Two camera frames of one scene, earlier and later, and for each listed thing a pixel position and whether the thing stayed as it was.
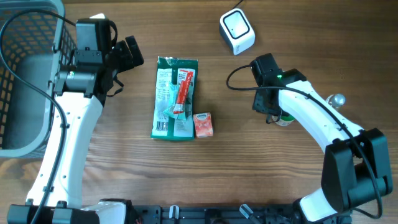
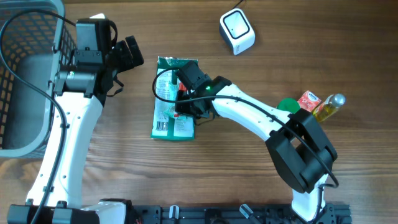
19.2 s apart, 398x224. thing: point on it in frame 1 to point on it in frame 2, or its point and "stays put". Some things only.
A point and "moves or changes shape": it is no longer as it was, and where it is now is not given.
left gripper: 128,62 stays put
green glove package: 174,98 stays put
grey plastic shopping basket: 31,125 stays put
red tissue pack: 203,124 moves or changes shape
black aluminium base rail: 160,214 stays put
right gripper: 258,106 to 180,107
